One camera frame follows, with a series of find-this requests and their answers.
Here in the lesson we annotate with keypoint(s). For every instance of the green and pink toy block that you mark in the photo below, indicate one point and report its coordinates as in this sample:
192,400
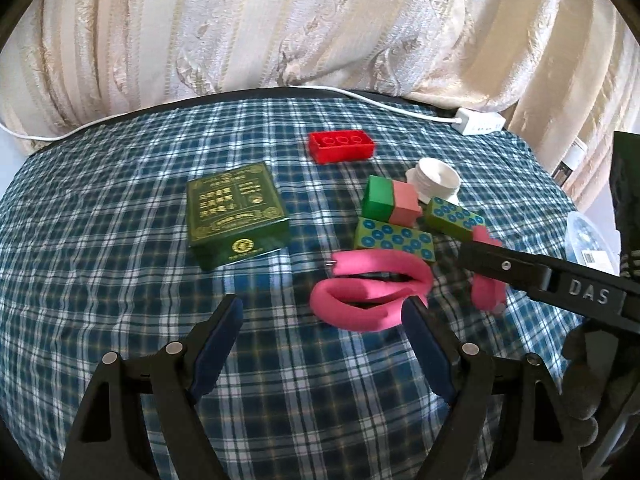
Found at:
385,197

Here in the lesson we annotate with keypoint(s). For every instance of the clear plastic bowl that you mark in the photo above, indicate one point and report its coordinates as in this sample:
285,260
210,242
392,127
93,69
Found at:
582,235

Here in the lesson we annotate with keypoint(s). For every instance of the green tin box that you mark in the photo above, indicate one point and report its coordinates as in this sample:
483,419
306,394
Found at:
230,205

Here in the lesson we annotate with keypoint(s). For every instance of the person's right hand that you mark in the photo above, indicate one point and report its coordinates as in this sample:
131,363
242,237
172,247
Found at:
587,370

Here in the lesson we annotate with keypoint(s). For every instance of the white plastic cap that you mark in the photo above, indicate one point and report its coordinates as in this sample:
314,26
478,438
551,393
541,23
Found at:
437,175

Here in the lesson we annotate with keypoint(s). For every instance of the cream patterned curtain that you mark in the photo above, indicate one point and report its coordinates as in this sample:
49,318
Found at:
595,60
250,25

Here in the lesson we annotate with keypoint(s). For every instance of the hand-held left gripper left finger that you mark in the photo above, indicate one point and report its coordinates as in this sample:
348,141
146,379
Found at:
220,340

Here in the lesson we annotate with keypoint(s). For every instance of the red toy brick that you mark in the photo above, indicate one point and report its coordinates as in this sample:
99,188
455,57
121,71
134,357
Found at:
345,152

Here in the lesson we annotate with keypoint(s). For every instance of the green blue-dotted toy block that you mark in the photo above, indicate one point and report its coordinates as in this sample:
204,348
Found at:
452,217
390,237

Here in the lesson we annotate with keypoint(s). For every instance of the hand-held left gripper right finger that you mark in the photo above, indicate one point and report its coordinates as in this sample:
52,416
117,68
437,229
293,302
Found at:
425,345

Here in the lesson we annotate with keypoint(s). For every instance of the white power strip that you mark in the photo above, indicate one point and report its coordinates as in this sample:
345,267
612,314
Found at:
480,122

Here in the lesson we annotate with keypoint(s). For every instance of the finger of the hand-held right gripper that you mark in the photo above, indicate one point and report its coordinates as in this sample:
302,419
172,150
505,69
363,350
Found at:
505,265

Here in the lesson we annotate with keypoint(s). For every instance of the short pink foam curler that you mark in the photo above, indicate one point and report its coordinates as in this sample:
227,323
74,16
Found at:
487,295

